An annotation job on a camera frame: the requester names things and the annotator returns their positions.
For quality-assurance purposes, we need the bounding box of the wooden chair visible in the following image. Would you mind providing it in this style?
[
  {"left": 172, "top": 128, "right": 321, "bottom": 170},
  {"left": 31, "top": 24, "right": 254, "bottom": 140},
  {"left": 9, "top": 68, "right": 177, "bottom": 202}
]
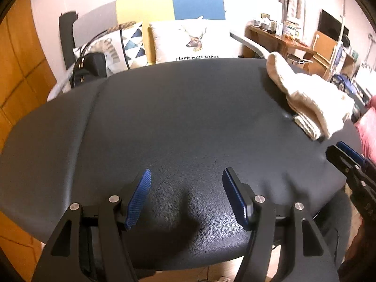
[{"left": 303, "top": 31, "right": 356, "bottom": 81}]

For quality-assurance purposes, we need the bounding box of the wooden wardrobe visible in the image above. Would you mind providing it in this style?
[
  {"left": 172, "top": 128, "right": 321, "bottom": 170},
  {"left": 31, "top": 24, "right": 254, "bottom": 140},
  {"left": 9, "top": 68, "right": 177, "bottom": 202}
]
[{"left": 1, "top": 0, "right": 56, "bottom": 281}]

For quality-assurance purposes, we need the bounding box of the geometric triangle print pillow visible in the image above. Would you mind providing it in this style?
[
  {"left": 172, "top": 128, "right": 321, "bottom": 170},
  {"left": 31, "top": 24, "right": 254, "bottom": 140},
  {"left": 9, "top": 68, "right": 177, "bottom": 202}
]
[{"left": 73, "top": 22, "right": 148, "bottom": 77}]

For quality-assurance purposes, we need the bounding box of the black handbag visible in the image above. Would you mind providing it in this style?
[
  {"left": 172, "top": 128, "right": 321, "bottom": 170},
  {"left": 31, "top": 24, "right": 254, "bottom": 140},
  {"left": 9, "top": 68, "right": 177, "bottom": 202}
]
[{"left": 70, "top": 52, "right": 107, "bottom": 88}]

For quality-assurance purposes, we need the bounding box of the wooden side table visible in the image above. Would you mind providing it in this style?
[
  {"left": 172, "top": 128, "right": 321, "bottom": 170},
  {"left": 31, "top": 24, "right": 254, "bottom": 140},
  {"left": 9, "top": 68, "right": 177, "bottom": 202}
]
[{"left": 245, "top": 25, "right": 316, "bottom": 60}]

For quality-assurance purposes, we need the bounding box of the grey yellow blue armchair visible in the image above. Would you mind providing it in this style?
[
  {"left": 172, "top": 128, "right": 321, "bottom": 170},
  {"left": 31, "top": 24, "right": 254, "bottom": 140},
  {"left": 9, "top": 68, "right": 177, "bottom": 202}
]
[{"left": 47, "top": 0, "right": 270, "bottom": 101}]

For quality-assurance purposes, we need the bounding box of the pink blanket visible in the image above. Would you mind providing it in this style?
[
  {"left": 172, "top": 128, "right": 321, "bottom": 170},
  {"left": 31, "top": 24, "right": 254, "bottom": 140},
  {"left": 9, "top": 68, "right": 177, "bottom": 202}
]
[{"left": 355, "top": 96, "right": 376, "bottom": 163}]

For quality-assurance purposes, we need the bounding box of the white deer print pillow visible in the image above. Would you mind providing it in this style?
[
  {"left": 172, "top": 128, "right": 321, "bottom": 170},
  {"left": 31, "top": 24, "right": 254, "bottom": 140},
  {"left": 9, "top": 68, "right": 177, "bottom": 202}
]
[{"left": 150, "top": 17, "right": 240, "bottom": 64}]

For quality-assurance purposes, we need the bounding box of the cream knitted sweater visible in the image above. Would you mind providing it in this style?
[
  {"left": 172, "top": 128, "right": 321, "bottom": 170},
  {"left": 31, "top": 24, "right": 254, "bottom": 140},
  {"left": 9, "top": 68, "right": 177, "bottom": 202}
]
[{"left": 266, "top": 52, "right": 354, "bottom": 141}]

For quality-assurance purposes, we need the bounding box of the black television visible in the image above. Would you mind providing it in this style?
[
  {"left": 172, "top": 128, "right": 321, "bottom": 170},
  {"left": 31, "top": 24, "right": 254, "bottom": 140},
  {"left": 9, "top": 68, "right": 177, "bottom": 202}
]
[{"left": 317, "top": 10, "right": 349, "bottom": 41}]

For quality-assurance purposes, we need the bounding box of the black steering wheel toy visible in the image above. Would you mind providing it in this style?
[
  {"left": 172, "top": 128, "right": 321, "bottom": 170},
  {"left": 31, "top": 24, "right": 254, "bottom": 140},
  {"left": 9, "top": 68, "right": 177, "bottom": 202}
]
[{"left": 330, "top": 74, "right": 348, "bottom": 92}]

